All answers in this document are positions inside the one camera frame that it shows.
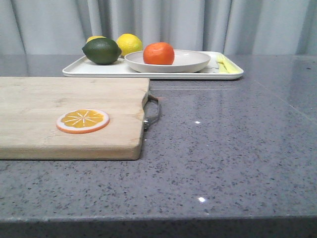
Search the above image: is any white round plate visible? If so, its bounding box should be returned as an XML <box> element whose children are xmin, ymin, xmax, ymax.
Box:
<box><xmin>125</xmin><ymin>50</ymin><xmax>211</xmax><ymax>73</ymax></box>

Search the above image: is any whole orange fruit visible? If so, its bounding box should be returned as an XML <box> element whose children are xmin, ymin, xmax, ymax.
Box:
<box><xmin>143</xmin><ymin>42</ymin><xmax>174</xmax><ymax>65</ymax></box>

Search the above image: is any white rectangular tray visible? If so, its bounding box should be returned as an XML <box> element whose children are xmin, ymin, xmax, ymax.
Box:
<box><xmin>62</xmin><ymin>51</ymin><xmax>244</xmax><ymax>80</ymax></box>

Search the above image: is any orange slice piece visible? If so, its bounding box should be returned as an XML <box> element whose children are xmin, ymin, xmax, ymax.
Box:
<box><xmin>56</xmin><ymin>109</ymin><xmax>110</xmax><ymax>134</ymax></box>

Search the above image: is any yellow lemon right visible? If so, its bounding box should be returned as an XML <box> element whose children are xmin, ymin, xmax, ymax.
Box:
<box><xmin>116</xmin><ymin>33</ymin><xmax>143</xmax><ymax>57</ymax></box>

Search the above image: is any yellow plastic utensil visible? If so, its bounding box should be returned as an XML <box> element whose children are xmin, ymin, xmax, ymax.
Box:
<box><xmin>216</xmin><ymin>54</ymin><xmax>242</xmax><ymax>74</ymax></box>

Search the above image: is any green lime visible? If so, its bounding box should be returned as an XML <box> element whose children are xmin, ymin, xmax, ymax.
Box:
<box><xmin>82</xmin><ymin>38</ymin><xmax>121</xmax><ymax>65</ymax></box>

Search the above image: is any yellow lemon behind lime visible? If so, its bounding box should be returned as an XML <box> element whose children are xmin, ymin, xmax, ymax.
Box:
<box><xmin>86</xmin><ymin>36</ymin><xmax>105</xmax><ymax>43</ymax></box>

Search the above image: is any wooden cutting board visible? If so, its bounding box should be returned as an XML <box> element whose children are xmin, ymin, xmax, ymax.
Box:
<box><xmin>0</xmin><ymin>77</ymin><xmax>150</xmax><ymax>160</ymax></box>

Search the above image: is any grey curtain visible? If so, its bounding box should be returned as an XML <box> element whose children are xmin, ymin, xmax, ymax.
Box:
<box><xmin>0</xmin><ymin>0</ymin><xmax>317</xmax><ymax>55</ymax></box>

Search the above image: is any metal cutting board handle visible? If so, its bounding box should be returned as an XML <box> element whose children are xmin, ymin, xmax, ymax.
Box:
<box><xmin>143</xmin><ymin>94</ymin><xmax>161</xmax><ymax>131</ymax></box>

